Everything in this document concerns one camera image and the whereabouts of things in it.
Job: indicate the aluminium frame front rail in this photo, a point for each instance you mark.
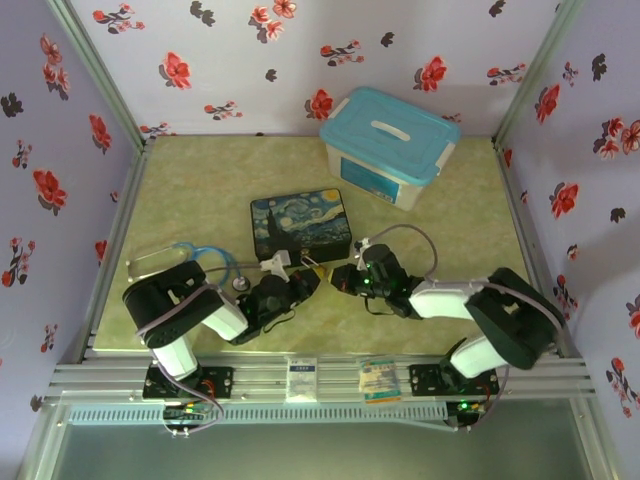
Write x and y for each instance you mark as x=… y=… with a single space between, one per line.
x=340 y=372

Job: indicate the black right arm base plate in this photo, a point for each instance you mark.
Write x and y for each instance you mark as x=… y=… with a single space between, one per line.
x=425 y=380

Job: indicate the starry night print tin box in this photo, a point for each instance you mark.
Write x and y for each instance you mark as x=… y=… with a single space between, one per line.
x=300 y=220

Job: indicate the white label on rail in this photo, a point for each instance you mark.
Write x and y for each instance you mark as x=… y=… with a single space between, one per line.
x=303 y=380

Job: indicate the aluminium frame side rail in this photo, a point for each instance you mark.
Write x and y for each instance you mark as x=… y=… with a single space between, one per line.
x=520 y=210
x=127 y=200

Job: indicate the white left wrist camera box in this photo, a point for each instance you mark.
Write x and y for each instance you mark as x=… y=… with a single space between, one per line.
x=278 y=261

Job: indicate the green label on rail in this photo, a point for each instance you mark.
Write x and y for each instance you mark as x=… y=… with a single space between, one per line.
x=380 y=382

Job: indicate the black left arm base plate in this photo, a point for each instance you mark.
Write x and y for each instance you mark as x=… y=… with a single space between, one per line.
x=220 y=382

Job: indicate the brass padlock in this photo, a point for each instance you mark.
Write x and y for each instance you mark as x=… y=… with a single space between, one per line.
x=320 y=273

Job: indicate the aluminium frame post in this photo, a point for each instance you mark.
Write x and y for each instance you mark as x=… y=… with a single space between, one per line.
x=540 y=70
x=100 y=75

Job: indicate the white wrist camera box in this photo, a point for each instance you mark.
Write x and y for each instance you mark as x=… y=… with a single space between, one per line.
x=278 y=261
x=363 y=243

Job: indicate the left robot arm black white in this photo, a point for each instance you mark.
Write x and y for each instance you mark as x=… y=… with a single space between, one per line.
x=170 y=305

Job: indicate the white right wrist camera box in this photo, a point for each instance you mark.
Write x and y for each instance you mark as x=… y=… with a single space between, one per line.
x=363 y=243

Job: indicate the white storage box blue lid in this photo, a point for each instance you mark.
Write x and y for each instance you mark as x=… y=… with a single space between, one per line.
x=387 y=135

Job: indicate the blue tube stethoscope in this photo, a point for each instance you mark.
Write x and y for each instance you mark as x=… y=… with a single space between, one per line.
x=241 y=284

